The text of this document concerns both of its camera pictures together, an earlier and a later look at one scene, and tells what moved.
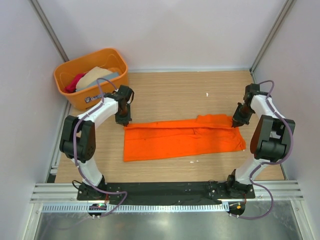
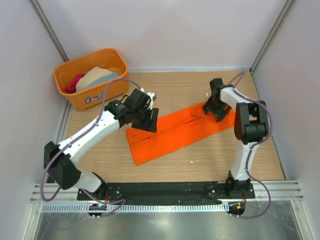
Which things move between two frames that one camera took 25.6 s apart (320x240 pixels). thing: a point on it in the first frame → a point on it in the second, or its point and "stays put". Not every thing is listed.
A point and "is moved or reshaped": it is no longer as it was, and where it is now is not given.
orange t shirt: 209,134 is moved or reshaped
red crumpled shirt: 71,88 stays put
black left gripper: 124,121 → 150,124
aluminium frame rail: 67,193 stays put
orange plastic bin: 115,61 stays put
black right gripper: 237,120 → 219,114
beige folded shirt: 92,76 stays put
